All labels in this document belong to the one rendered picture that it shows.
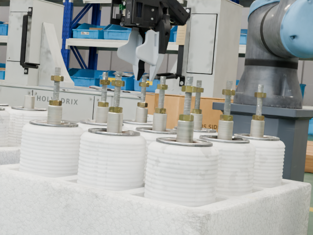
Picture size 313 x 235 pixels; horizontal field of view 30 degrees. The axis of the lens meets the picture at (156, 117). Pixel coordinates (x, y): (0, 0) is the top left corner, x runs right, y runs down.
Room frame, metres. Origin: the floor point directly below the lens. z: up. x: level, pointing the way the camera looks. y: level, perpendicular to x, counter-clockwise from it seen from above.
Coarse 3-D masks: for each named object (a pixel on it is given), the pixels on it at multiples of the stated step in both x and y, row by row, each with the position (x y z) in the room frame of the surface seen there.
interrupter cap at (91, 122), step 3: (81, 120) 0.99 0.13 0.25; (84, 120) 1.01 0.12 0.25; (87, 120) 1.02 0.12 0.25; (90, 120) 1.03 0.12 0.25; (93, 120) 1.03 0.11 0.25; (81, 123) 0.98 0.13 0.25; (84, 123) 0.98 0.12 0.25; (87, 123) 0.97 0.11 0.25; (90, 123) 0.97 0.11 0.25; (93, 123) 0.97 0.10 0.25; (96, 123) 0.97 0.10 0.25; (99, 123) 0.97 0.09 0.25
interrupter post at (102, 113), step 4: (96, 108) 1.00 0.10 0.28; (100, 108) 0.99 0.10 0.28; (104, 108) 0.99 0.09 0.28; (108, 108) 1.00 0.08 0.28; (96, 112) 1.00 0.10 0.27; (100, 112) 0.99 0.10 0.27; (104, 112) 0.99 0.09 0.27; (96, 116) 1.00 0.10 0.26; (100, 116) 0.99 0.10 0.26; (104, 116) 0.99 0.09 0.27; (96, 120) 1.00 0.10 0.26; (100, 120) 0.99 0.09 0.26; (104, 120) 0.99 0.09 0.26
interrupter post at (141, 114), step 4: (136, 108) 1.10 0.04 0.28; (140, 108) 1.09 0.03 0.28; (144, 108) 1.09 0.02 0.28; (136, 112) 1.10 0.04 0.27; (140, 112) 1.09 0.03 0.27; (144, 112) 1.09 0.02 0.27; (136, 116) 1.09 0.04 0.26; (140, 116) 1.09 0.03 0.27; (144, 116) 1.09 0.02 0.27; (136, 120) 1.09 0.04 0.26; (140, 120) 1.09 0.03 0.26; (144, 120) 1.09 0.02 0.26
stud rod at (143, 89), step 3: (144, 78) 1.10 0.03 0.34; (144, 81) 1.10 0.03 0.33; (144, 87) 1.10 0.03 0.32; (141, 90) 1.10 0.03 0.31; (144, 90) 1.10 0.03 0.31; (141, 93) 1.10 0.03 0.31; (144, 93) 1.10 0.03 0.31; (141, 96) 1.10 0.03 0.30; (144, 96) 1.10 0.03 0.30; (141, 99) 1.10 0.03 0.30; (144, 99) 1.10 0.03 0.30; (141, 102) 1.10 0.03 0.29; (144, 102) 1.10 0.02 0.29
